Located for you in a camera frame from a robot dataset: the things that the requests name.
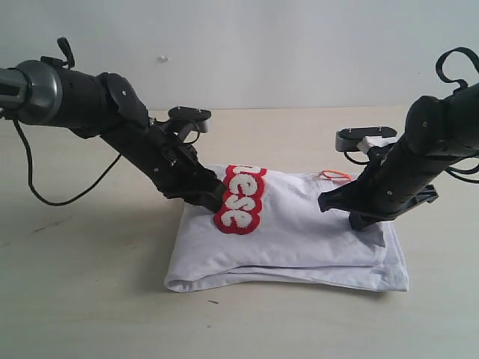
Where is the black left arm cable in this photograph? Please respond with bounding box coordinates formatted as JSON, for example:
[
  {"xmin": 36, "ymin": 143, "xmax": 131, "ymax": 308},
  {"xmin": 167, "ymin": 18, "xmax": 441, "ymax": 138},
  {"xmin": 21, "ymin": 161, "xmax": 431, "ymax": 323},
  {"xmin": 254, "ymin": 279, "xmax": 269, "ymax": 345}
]
[{"xmin": 13, "ymin": 111, "xmax": 123, "ymax": 206}]

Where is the orange clothing tag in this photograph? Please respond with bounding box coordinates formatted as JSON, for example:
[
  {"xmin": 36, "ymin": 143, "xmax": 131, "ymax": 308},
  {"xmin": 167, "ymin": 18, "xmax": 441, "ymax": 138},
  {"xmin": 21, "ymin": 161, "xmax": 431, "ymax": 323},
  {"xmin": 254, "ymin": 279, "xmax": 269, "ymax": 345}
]
[{"xmin": 319, "ymin": 170, "xmax": 353, "ymax": 182}]

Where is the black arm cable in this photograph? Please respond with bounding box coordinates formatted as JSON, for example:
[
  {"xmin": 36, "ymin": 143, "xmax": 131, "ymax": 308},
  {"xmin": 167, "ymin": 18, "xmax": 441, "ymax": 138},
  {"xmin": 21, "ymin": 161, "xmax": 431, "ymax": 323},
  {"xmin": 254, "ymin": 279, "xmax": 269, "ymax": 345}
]
[
  {"xmin": 436, "ymin": 46, "xmax": 479, "ymax": 94},
  {"xmin": 13, "ymin": 111, "xmax": 123, "ymax": 206}
]

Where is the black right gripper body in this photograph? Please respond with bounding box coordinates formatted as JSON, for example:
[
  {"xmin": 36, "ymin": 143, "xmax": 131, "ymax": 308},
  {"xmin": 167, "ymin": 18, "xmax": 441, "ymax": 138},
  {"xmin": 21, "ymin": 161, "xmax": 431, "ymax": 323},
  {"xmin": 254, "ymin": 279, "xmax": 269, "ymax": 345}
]
[{"xmin": 349, "ymin": 141, "xmax": 455, "ymax": 230}]

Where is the white t-shirt red lettering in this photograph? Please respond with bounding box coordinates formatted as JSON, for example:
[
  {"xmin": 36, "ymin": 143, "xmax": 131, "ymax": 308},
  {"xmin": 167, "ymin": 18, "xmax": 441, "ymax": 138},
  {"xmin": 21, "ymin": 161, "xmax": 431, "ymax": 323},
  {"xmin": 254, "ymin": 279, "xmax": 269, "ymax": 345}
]
[{"xmin": 165, "ymin": 165, "xmax": 409, "ymax": 292}]

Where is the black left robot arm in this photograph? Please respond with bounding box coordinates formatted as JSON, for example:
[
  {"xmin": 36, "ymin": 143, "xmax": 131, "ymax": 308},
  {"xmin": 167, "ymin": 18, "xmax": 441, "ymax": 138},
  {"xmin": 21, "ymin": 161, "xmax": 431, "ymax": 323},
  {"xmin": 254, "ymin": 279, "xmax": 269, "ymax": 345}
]
[{"xmin": 1, "ymin": 58, "xmax": 225, "ymax": 212}]

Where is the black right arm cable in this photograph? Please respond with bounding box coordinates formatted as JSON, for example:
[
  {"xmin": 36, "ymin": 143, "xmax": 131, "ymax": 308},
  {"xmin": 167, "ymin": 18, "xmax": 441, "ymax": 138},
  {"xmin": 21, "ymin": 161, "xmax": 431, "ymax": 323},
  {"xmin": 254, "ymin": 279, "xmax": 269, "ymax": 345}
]
[{"xmin": 436, "ymin": 46, "xmax": 479, "ymax": 94}]

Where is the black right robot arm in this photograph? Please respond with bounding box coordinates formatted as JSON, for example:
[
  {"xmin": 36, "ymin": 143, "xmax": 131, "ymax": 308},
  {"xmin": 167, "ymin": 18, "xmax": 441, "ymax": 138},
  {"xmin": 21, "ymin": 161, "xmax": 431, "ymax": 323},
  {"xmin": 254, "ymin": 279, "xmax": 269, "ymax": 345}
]
[{"xmin": 318, "ymin": 85, "xmax": 478, "ymax": 230}]

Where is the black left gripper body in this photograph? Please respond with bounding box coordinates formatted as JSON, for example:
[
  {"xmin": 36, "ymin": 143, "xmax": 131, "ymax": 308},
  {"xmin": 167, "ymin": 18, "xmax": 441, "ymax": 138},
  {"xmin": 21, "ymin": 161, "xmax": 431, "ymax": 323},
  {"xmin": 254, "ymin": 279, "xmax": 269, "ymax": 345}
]
[{"xmin": 101, "ymin": 123, "xmax": 210, "ymax": 206}]

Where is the small white wall plug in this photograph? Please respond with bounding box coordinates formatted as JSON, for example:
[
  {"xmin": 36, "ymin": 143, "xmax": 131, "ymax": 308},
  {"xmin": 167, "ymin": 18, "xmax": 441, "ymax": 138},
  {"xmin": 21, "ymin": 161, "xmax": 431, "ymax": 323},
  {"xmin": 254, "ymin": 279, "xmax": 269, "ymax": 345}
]
[{"xmin": 157, "ymin": 55, "xmax": 169, "ymax": 64}]

